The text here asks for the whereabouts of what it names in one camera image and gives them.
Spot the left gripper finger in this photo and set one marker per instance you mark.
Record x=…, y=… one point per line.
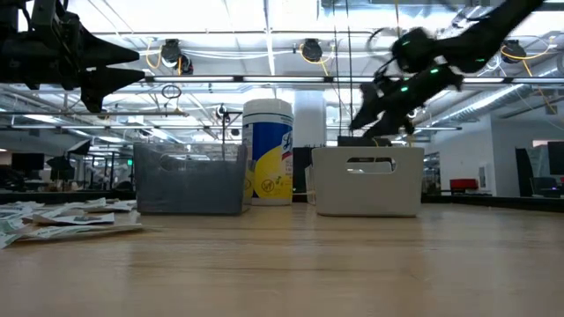
x=110, y=79
x=101, y=55

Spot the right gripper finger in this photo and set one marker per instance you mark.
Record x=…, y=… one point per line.
x=369, y=105
x=392, y=123

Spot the Lysol wipes canister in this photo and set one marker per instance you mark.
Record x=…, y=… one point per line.
x=269, y=149

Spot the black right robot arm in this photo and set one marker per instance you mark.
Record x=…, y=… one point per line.
x=484, y=35

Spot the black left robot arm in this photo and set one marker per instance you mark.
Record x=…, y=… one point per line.
x=11, y=13

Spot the white building column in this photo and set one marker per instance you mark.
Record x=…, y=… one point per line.
x=310, y=114

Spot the black monitor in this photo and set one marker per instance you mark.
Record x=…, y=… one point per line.
x=80, y=147
x=61, y=168
x=27, y=161

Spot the long ceiling light bar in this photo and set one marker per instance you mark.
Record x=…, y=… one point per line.
x=282, y=78

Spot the red box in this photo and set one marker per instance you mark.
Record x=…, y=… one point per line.
x=463, y=184

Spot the small black ceiling reel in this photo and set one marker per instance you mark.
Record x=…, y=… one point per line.
x=221, y=110

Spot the left pile of paper packets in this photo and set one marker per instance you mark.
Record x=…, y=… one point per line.
x=116, y=206

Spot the black standing panel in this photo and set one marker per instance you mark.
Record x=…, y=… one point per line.
x=524, y=171

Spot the white blue square packet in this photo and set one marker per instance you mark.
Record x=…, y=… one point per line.
x=13, y=214
x=22, y=204
x=75, y=218

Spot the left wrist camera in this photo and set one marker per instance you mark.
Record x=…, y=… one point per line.
x=44, y=13

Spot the black wall screen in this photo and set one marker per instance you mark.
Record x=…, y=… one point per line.
x=556, y=157

